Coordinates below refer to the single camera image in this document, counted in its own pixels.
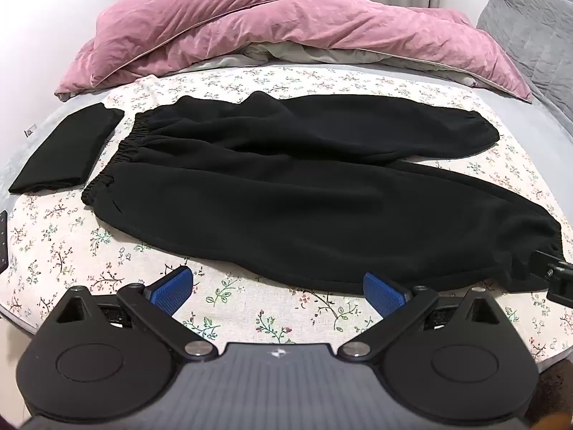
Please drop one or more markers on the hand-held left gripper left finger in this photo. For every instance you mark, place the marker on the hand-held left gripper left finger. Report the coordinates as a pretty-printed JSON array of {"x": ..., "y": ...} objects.
[{"x": 172, "y": 289}]

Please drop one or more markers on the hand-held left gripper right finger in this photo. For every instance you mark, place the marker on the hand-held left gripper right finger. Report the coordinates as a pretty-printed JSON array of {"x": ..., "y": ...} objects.
[{"x": 380, "y": 293}]

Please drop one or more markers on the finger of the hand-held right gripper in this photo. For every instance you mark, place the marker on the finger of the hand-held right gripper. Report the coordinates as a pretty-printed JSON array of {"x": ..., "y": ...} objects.
[{"x": 555, "y": 265}]

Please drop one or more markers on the black pants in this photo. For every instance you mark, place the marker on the black pants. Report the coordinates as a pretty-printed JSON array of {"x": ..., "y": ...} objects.
[{"x": 313, "y": 197}]

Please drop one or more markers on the floral bedsheet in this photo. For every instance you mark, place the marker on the floral bedsheet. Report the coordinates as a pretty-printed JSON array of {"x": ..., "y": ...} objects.
[{"x": 250, "y": 307}]

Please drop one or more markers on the dark flat object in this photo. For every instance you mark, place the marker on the dark flat object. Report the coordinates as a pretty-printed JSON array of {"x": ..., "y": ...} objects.
[{"x": 3, "y": 242}]

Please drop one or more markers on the folded black cloth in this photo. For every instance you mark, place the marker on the folded black cloth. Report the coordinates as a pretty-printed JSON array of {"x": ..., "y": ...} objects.
[{"x": 62, "y": 148}]

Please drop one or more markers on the small white tag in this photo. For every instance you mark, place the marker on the small white tag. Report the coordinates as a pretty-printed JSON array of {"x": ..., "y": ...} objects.
[{"x": 29, "y": 130}]

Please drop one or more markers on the grey quilted pillow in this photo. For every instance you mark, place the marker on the grey quilted pillow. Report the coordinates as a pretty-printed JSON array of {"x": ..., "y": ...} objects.
[{"x": 532, "y": 31}]

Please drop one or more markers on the pink duvet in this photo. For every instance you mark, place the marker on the pink duvet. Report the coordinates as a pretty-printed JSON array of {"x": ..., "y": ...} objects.
[{"x": 250, "y": 18}]

